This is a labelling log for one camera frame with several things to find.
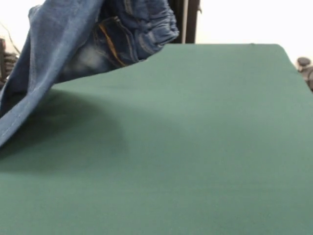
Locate blue denim jeans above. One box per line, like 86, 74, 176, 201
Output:
0, 0, 180, 149

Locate dark green table cloth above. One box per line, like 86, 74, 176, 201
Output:
0, 43, 313, 235

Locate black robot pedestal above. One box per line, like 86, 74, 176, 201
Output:
168, 0, 203, 45

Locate black wheeled stand base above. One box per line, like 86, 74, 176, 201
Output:
296, 57, 313, 93
0, 38, 22, 90

